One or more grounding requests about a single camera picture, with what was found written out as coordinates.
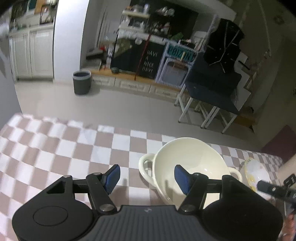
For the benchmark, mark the cream two-handled ceramic bowl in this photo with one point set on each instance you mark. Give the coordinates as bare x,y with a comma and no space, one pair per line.
193,155

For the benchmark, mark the dark grey trash bin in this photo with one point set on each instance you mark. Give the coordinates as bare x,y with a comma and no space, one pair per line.
82,80

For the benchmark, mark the person's right hand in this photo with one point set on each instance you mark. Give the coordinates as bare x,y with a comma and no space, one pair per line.
288,229

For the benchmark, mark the low wooden tv cabinet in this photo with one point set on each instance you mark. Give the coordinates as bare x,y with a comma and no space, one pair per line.
133,84

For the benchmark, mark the white kitchen cabinet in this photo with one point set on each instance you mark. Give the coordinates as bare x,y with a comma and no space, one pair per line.
31,51

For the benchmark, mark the floral yellow-rimmed ceramic bowl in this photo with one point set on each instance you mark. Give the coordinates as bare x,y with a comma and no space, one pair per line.
252,172

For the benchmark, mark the poizon blue white box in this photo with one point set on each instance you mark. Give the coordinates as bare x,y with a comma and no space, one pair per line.
175,65

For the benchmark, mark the black have a nice day sign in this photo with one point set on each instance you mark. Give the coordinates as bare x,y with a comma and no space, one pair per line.
150,60

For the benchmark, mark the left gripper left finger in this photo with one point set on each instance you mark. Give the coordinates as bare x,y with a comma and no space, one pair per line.
100,186

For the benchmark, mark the checkered brown white tablecloth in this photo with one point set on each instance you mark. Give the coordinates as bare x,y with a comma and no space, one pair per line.
35,152

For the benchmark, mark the dark blue folding table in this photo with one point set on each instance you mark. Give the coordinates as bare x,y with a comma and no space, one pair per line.
212,86

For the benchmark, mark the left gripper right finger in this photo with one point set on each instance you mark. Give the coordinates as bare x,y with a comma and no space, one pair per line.
194,187

